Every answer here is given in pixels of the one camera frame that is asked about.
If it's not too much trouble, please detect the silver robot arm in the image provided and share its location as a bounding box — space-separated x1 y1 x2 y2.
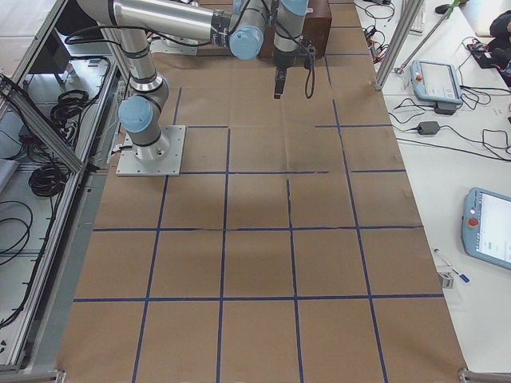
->
78 1 315 164

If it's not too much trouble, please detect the dark wooden drawer cabinet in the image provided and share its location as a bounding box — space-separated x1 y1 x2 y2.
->
258 0 332 59

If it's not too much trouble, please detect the black power adapter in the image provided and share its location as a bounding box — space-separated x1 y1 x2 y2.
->
417 121 441 136

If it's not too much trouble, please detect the blue white pen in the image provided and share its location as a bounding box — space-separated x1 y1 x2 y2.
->
434 248 470 283

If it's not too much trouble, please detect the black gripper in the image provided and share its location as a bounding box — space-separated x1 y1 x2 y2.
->
273 36 316 99

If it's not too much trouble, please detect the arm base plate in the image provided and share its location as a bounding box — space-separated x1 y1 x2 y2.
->
116 125 186 176

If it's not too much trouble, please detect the blue teach pendant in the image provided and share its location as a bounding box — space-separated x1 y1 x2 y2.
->
461 188 511 270
410 60 462 105

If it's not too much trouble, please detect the aluminium frame post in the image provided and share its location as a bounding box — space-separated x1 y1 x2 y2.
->
374 0 423 91

